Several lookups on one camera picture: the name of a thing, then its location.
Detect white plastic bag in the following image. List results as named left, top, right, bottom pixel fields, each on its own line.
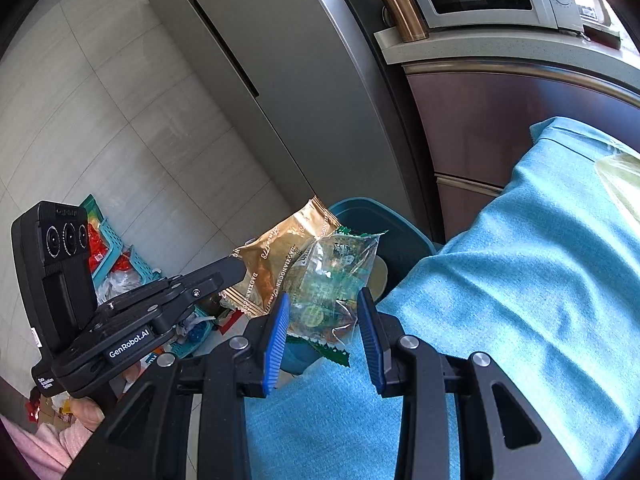
left=96, top=269, right=152, bottom=303

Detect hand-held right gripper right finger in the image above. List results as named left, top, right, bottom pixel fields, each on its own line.
left=356, top=287, right=583, bottom=480

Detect red snack packet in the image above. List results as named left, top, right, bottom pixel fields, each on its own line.
left=86, top=219, right=109, bottom=262

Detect brown base cabinets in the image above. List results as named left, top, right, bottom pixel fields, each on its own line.
left=402, top=62, right=640, bottom=244

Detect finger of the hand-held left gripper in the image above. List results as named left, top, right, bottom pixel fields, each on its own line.
left=149, top=275, right=225, bottom=332
left=170, top=256, right=247, bottom=294

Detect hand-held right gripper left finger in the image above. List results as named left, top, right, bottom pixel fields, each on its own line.
left=62, top=292, right=292, bottom=480

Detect dark food container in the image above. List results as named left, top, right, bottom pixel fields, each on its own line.
left=582, top=22, right=623, bottom=50

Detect person's left hand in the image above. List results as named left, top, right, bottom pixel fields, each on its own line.
left=59, top=396, right=107, bottom=449

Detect gold foil wrapper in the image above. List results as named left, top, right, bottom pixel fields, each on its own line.
left=220, top=195, right=341, bottom=319

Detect teal plastic basket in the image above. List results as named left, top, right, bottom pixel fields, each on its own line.
left=75, top=194, right=166, bottom=287

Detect copper travel tumbler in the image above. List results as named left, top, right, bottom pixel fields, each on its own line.
left=365, top=0, right=431, bottom=44

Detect teal trash bin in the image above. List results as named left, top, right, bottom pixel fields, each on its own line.
left=285, top=197, right=444, bottom=376

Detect light kitchen counter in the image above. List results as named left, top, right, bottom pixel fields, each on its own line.
left=374, top=25, right=640, bottom=84

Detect grey refrigerator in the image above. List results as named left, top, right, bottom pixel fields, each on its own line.
left=145, top=0, right=437, bottom=242

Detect blue floral tablecloth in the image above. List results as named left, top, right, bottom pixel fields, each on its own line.
left=242, top=116, right=640, bottom=480

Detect person's left forearm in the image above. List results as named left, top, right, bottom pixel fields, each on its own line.
left=0, top=412, right=72, bottom=474

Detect clear plastic wrapper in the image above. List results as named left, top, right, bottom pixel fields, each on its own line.
left=285, top=227, right=389, bottom=367

